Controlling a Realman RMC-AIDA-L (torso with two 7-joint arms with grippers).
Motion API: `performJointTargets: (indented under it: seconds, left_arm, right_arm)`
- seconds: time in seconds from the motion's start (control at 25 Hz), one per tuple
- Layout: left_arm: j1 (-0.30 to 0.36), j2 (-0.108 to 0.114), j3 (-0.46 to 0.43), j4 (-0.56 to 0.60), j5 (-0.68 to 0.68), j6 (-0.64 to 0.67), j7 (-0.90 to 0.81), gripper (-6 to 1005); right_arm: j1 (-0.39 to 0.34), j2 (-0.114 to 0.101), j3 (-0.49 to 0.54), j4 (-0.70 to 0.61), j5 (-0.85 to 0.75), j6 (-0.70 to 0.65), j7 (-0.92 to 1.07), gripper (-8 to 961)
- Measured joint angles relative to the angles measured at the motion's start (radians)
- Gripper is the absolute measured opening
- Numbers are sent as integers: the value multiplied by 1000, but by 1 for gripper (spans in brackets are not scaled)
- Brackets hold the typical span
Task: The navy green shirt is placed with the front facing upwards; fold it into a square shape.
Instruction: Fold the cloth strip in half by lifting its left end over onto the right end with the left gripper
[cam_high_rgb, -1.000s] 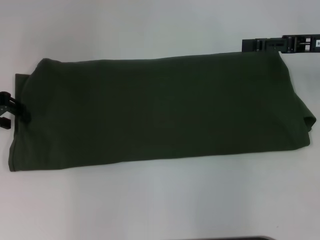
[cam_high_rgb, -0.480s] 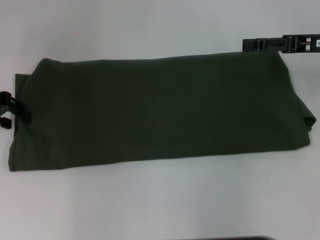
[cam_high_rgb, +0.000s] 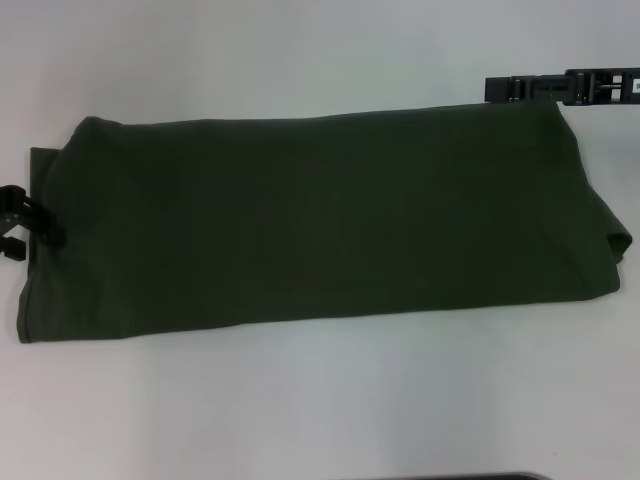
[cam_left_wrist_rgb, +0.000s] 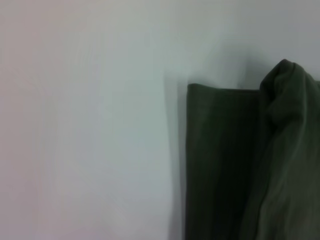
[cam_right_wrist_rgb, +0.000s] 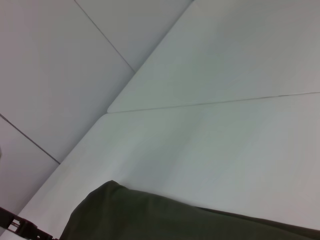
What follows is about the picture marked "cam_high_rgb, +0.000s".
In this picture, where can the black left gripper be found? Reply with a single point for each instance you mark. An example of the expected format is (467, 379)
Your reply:
(10, 212)

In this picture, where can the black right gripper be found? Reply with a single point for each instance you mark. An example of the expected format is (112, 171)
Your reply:
(607, 87)

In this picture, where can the dark green FREE t-shirt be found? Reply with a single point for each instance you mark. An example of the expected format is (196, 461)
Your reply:
(325, 225)

